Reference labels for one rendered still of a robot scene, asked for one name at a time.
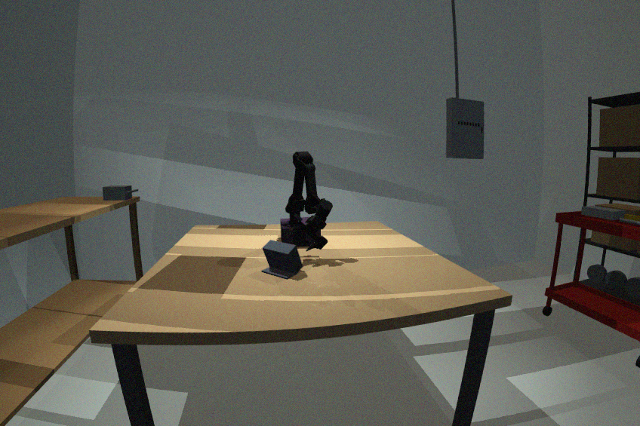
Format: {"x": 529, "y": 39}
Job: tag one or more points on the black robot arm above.
{"x": 303, "y": 162}

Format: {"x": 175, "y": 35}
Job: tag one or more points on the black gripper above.
{"x": 319, "y": 243}

